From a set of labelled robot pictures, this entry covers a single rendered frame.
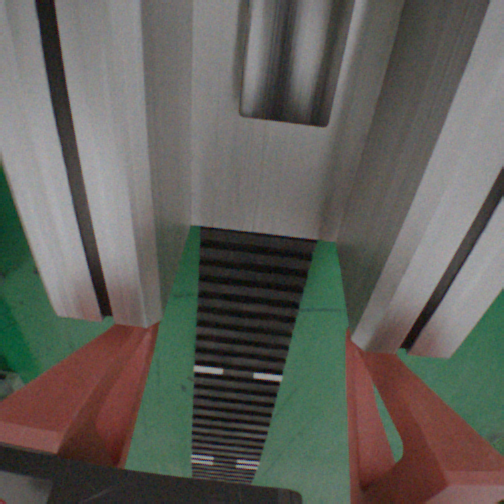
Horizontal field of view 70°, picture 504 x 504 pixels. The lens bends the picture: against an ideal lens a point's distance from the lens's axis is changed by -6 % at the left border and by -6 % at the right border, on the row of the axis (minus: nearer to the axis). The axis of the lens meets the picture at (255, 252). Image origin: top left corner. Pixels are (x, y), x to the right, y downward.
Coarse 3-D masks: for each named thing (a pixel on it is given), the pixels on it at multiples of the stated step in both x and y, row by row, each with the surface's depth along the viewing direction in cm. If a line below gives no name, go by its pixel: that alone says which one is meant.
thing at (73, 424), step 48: (144, 336) 13; (48, 384) 9; (96, 384) 9; (144, 384) 14; (0, 432) 7; (48, 432) 7; (96, 432) 9; (0, 480) 7; (48, 480) 7; (96, 480) 7; (144, 480) 7; (192, 480) 7
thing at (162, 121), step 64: (0, 0) 4; (64, 0) 4; (128, 0) 5; (192, 0) 8; (256, 0) 7; (320, 0) 7; (384, 0) 7; (448, 0) 5; (0, 64) 5; (64, 64) 5; (128, 64) 5; (192, 64) 9; (256, 64) 7; (320, 64) 7; (384, 64) 8; (448, 64) 5; (0, 128) 6; (64, 128) 6; (128, 128) 6; (192, 128) 10; (256, 128) 10; (320, 128) 9; (384, 128) 8; (448, 128) 5; (64, 192) 6; (128, 192) 6; (192, 192) 11; (256, 192) 11; (320, 192) 11; (384, 192) 8; (448, 192) 6; (64, 256) 7; (128, 256) 7; (384, 256) 7; (448, 256) 7; (128, 320) 9; (384, 320) 8; (448, 320) 8
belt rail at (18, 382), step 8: (0, 376) 28; (8, 376) 28; (16, 376) 28; (0, 384) 27; (8, 384) 27; (16, 384) 28; (24, 384) 29; (0, 392) 26; (8, 392) 27; (0, 400) 26
